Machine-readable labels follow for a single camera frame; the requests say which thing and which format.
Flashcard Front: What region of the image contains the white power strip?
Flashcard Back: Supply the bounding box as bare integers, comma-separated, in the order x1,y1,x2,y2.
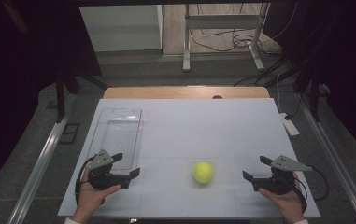
279,112,301,137

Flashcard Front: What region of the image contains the dark curtain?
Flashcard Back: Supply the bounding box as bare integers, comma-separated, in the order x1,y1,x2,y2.
0,0,103,200
263,0,356,157

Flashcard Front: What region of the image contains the black metal stand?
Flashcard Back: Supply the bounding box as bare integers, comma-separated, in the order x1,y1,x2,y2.
292,66,323,122
53,66,108,124

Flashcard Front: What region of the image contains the aluminium rail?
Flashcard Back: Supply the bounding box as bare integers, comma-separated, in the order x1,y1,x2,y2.
296,92,356,224
6,92,78,224

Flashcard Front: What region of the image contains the thin white cable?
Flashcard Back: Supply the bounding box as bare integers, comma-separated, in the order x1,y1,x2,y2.
276,73,284,115

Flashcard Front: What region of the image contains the white foam board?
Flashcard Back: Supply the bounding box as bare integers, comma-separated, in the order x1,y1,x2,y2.
57,98,321,218

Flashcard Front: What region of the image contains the grey metal desk frame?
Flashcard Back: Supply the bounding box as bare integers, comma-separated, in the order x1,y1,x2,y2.
182,3,270,73

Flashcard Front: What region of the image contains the white cabinet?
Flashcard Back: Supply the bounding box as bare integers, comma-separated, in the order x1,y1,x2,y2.
79,4,164,53

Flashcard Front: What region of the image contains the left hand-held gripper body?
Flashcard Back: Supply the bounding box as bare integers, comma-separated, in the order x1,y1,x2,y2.
86,148,132,190

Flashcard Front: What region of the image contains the black plug cable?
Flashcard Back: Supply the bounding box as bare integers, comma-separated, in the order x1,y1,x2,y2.
285,92,304,121

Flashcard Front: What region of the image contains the person's left hand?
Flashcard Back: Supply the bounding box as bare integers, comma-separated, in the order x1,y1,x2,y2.
74,169,122,222

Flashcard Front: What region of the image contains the black square floor frame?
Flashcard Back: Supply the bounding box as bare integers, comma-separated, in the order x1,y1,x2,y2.
58,122,81,146

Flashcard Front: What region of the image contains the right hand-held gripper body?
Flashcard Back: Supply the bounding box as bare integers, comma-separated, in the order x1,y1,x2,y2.
251,154,313,196

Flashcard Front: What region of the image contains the yellow tennis ball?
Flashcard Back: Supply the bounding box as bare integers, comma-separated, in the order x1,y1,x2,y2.
192,161,215,184

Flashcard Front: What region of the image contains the person's right hand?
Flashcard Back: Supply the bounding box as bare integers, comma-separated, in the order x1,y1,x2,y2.
258,172,307,224

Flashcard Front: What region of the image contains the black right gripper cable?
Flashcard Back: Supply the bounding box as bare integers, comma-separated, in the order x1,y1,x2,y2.
300,165,330,203

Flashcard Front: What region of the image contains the clear plastic tray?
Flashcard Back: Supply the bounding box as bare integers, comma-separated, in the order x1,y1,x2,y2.
86,107,143,175

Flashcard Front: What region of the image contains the tangle of black floor cables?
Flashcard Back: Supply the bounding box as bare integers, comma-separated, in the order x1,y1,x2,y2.
189,3,301,88

